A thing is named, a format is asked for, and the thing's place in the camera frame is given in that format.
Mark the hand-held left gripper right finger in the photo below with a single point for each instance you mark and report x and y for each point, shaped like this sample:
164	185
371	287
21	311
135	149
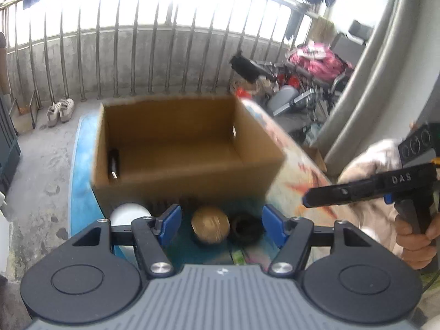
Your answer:
273	223

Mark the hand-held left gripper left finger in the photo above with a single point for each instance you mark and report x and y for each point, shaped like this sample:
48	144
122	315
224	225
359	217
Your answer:
170	223

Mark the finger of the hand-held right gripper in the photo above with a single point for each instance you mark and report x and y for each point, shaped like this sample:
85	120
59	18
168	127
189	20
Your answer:
343	190

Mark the black tape roll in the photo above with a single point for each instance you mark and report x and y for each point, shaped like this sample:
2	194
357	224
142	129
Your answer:
237	237

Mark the gold round lid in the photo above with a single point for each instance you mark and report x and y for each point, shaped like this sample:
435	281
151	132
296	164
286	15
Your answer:
209	225

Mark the brown cardboard box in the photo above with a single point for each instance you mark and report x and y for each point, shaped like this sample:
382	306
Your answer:
178	137

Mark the person's right hand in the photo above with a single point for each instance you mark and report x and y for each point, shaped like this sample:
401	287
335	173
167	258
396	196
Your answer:
412	247

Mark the pale pink cloth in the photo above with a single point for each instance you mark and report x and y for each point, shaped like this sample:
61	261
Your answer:
364	165

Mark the cardboard piece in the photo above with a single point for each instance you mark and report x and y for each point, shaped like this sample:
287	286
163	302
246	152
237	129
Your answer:
316	160

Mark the white round jar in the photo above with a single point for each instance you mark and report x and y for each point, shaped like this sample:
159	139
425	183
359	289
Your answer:
125	213

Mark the black tube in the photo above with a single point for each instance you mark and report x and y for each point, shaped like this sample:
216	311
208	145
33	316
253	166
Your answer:
113	165

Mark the grey curtain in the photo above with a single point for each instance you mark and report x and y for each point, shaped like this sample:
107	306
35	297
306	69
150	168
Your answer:
388	75

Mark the grey plastic seat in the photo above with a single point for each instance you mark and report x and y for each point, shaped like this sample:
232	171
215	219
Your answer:
282	99

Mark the pink bag on clutter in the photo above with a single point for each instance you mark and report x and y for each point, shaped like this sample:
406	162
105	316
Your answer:
319	60

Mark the black chair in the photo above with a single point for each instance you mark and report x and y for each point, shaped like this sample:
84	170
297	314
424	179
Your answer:
350	44

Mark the black bag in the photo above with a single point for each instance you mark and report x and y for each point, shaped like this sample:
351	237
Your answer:
245	67

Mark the dark grey cabinet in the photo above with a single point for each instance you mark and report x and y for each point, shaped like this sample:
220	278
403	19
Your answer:
8	151

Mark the metal balcony railing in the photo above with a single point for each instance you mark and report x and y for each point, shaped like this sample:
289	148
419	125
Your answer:
98	58

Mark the metal rack frame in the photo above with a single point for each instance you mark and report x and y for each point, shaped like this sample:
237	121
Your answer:
34	110

